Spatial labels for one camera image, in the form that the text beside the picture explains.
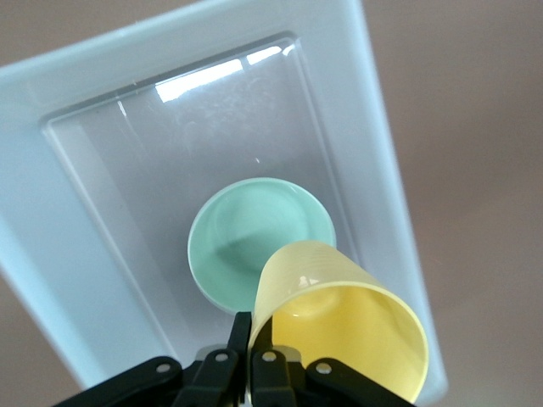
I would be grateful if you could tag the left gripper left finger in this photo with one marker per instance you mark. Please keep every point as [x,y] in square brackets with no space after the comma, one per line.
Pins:
[220,377]

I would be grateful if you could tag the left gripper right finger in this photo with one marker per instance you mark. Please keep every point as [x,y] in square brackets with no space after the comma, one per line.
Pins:
[271,377]

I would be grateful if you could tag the yellow plastic cup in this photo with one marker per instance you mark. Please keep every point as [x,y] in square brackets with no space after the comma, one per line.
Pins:
[360,330]

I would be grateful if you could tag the mint green bowl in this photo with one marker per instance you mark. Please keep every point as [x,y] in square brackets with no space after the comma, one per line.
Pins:
[237,229]

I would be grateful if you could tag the clear plastic bin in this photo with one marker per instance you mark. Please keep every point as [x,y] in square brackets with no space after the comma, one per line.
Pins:
[127,169]

